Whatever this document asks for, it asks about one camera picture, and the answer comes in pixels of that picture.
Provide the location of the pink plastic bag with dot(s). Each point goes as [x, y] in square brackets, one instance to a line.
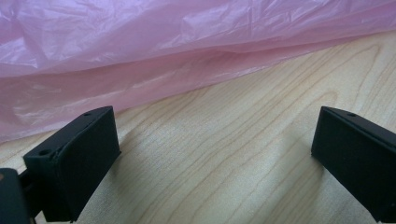
[130, 53]

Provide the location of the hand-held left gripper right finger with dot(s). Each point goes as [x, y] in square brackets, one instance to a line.
[358, 158]

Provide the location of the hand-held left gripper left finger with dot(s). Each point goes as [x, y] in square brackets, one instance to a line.
[77, 161]

